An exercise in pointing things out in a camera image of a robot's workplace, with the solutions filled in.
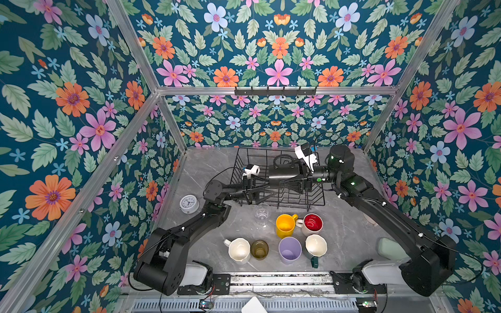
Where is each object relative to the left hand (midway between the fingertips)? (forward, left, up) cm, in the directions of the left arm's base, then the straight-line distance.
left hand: (271, 190), depth 62 cm
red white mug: (0, -19, -32) cm, 38 cm away
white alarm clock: (+13, +38, -30) cm, 50 cm away
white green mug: (-10, -19, -32) cm, 39 cm away
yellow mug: (+1, -7, -32) cm, 32 cm away
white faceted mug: (-8, +14, -33) cm, 37 cm away
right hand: (+5, -4, +2) cm, 7 cm away
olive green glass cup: (-9, +5, -32) cm, 34 cm away
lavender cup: (-10, -8, -32) cm, 35 cm away
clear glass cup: (+7, +3, -32) cm, 33 cm away
